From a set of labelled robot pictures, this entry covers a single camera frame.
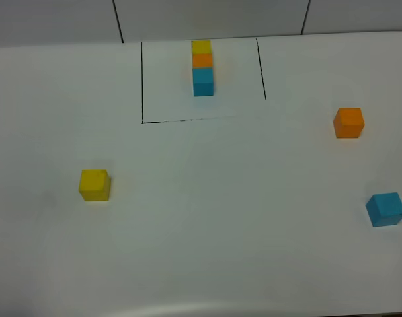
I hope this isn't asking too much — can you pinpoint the orange template cube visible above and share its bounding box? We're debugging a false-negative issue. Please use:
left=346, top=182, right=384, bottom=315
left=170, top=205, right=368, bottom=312
left=192, top=53, right=213, bottom=69

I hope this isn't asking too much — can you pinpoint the yellow template cube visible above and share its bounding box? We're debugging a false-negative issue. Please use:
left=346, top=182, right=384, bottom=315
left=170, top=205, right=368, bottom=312
left=192, top=40, right=212, bottom=55

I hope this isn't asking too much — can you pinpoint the blue template cube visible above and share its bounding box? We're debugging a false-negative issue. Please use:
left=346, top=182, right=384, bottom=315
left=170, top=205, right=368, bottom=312
left=192, top=67, right=214, bottom=97

